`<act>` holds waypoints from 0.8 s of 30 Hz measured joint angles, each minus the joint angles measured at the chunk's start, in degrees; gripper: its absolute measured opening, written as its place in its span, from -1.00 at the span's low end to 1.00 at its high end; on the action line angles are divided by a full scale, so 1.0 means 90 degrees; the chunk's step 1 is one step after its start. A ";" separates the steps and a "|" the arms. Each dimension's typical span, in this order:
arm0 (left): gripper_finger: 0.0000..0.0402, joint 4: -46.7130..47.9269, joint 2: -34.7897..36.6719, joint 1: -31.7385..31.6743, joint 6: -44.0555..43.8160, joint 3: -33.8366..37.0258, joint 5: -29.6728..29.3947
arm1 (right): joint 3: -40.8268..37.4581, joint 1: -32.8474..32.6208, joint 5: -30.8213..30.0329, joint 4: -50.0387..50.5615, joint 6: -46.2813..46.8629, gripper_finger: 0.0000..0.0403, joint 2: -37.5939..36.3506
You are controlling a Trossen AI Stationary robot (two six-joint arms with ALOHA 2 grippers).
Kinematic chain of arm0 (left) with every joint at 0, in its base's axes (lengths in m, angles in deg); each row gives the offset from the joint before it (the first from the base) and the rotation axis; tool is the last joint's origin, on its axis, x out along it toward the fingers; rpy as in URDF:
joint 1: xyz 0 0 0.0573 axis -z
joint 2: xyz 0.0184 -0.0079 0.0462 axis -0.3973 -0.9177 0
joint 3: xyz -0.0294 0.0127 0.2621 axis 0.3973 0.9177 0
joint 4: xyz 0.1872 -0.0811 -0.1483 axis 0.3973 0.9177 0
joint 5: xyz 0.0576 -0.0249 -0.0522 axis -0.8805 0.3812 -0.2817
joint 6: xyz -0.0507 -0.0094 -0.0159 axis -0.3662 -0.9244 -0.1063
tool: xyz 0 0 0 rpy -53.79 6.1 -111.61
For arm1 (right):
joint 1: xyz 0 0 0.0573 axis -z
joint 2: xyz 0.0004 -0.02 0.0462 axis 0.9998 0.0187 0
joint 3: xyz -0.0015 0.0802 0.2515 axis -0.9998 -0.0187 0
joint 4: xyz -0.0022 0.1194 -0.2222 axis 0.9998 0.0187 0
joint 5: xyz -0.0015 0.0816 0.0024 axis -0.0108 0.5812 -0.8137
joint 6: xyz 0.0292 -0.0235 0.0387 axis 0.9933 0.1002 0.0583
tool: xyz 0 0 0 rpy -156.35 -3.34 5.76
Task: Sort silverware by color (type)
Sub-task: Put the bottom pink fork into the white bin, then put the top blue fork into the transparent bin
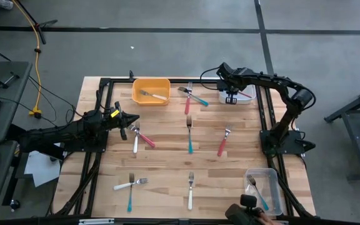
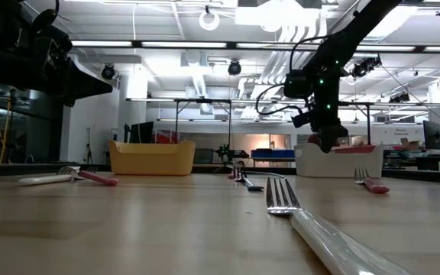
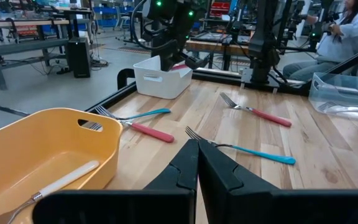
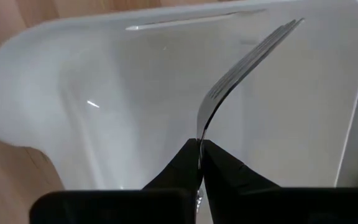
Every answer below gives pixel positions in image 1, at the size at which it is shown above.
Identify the white plastic bin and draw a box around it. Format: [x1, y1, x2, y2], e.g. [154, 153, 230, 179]
[219, 83, 258, 105]

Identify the black aluminium table frame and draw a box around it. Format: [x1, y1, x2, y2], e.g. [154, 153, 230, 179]
[47, 77, 314, 219]

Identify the clear plastic bin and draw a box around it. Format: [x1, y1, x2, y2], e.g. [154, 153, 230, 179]
[243, 167, 283, 216]

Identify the white paper sheet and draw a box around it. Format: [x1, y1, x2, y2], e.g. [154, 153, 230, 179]
[23, 150, 61, 188]

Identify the white handled fork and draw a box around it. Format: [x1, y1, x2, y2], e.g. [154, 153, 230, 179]
[132, 121, 141, 154]
[187, 171, 195, 211]
[113, 177, 149, 191]
[139, 89, 168, 101]

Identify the orange plastic bin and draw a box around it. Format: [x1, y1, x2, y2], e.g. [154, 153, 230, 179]
[131, 77, 171, 106]

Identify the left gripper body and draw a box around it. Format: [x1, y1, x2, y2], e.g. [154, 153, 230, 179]
[104, 109, 123, 129]

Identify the yellow power cable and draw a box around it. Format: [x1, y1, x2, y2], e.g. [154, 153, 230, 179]
[12, 0, 43, 119]

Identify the dark handheld device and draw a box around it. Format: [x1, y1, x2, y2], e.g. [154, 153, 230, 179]
[224, 193, 265, 225]

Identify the person's hand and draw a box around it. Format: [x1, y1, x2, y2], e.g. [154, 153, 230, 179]
[257, 211, 283, 225]

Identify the black tripod stand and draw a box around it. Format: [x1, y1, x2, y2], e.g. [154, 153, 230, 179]
[14, 0, 58, 45]

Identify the teal handled fork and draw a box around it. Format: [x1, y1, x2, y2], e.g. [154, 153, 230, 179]
[177, 86, 209, 108]
[246, 174, 270, 211]
[127, 172, 136, 213]
[186, 115, 194, 155]

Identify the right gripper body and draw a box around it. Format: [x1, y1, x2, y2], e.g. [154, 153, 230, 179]
[222, 77, 241, 93]

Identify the grey desk with keyboard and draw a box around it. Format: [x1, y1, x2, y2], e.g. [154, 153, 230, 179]
[0, 61, 33, 144]

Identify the black metal cart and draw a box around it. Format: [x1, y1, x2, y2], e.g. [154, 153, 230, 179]
[323, 80, 360, 181]

